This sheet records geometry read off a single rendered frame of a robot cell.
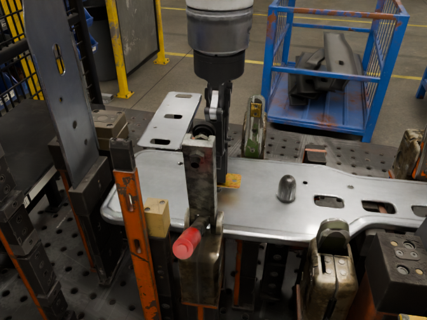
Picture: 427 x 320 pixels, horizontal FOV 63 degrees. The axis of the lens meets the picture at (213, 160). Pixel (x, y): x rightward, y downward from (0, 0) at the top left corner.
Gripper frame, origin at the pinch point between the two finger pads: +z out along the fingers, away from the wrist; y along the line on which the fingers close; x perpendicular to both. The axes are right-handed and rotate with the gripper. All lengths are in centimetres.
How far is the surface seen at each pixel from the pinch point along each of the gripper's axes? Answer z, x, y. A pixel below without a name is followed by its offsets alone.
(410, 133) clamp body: 2.3, -38.3, 19.3
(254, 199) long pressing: 6.6, -6.9, -1.5
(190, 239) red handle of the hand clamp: -8.0, -0.6, -25.2
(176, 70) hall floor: 106, 90, 305
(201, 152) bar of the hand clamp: -14.0, -0.4, -17.4
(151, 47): 83, 116, 307
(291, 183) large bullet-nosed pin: 2.4, -13.1, -1.0
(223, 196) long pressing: 6.6, -1.3, -1.7
